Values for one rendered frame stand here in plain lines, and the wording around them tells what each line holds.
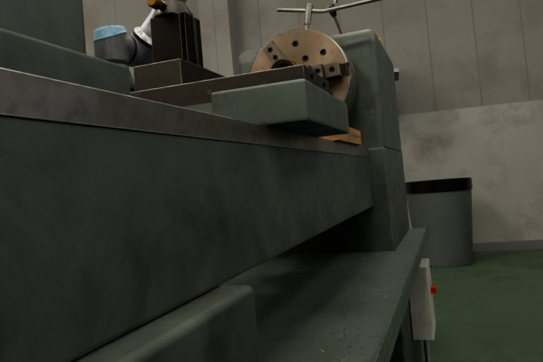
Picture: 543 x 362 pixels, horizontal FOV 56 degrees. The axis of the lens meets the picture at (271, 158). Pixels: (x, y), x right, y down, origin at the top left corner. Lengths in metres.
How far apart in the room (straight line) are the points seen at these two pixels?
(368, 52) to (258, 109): 0.98
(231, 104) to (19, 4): 0.35
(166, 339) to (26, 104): 0.19
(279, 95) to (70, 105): 0.40
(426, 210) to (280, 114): 3.53
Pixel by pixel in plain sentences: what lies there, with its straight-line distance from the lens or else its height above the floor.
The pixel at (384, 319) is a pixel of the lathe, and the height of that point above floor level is 0.54.
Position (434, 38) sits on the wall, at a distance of 5.05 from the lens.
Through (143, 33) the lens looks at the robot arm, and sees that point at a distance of 2.00.
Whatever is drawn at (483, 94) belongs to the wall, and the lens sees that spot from 4.99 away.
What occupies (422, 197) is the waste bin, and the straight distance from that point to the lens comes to 4.19.
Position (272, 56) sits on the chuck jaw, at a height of 1.15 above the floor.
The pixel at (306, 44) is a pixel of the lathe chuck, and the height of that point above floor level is 1.19.
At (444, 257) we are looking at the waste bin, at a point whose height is 0.08.
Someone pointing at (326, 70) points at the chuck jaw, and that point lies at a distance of 1.47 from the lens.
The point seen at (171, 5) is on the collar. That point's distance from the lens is 1.02.
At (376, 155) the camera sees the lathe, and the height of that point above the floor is 0.84.
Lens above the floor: 0.79
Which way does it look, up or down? 3 degrees up
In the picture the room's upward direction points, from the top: 5 degrees counter-clockwise
